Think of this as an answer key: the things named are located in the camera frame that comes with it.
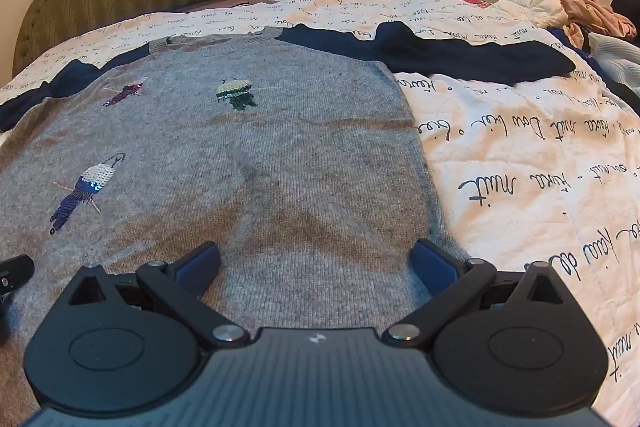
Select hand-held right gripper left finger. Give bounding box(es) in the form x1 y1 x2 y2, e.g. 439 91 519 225
59 241 251 350

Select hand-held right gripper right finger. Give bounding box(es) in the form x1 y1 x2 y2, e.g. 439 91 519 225
381 238 572 351

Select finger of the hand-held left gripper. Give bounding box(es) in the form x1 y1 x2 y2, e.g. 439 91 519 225
0 254 35 303

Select grey sweater with navy sleeves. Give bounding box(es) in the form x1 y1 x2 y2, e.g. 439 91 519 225
0 21 578 427

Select white printed blanket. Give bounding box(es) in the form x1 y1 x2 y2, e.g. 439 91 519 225
0 0 640 427

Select light blue cloth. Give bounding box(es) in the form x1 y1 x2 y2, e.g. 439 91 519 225
587 32 640 86

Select pink cloth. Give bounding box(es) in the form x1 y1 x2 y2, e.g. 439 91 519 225
557 0 637 50

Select black cloth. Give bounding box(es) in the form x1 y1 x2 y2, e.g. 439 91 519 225
611 0 640 26

